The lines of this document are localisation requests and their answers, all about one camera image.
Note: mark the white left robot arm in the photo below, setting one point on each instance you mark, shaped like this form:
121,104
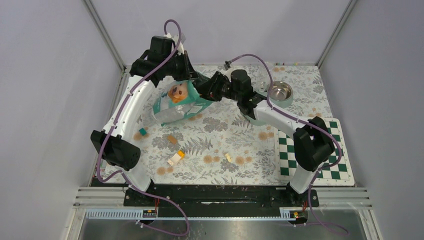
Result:
113,142

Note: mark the white yellow toy block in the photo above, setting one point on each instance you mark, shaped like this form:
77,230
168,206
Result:
177,157

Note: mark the teal small cube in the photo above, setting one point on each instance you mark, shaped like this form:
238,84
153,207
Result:
142,131

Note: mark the green dog food bag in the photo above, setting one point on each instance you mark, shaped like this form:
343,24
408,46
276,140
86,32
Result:
179,101

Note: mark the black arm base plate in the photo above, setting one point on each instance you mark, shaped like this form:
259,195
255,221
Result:
219,201

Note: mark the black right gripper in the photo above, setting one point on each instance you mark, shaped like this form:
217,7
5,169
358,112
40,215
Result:
210,89

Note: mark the floral patterned table cloth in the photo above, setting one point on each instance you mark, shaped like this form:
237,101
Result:
205,139

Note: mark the brown wooden cylinder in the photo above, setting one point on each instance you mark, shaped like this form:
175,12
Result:
172,139

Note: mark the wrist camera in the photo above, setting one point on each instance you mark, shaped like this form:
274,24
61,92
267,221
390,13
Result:
228,69
177,44

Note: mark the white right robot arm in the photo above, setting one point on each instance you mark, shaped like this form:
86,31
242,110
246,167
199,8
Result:
299,186

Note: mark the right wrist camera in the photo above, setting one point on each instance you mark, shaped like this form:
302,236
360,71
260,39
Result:
228,69

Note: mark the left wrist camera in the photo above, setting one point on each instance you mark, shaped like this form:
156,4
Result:
177,44

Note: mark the green white checkerboard mat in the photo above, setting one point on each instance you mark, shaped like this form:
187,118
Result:
308,152

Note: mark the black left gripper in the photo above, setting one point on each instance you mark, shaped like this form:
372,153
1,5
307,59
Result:
187,72

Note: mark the small cream toy piece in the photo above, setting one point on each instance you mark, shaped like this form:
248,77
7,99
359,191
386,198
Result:
228,157

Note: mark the mint double pet bowl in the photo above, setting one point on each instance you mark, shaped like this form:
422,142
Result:
276,96

